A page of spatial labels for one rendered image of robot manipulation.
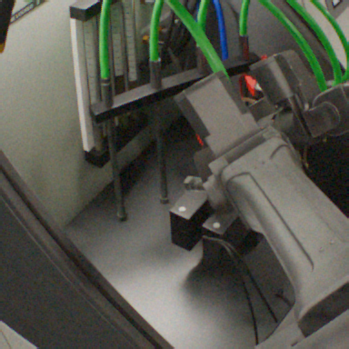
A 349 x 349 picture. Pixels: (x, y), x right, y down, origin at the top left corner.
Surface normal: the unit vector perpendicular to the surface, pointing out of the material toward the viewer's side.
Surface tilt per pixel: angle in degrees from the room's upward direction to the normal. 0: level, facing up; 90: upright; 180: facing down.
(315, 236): 40
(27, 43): 90
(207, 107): 46
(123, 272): 0
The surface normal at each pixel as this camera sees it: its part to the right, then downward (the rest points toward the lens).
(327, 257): -0.53, -0.82
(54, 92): 0.82, 0.36
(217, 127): -0.08, -0.02
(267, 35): -0.58, 0.58
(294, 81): -0.61, 0.33
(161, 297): -0.04, -0.73
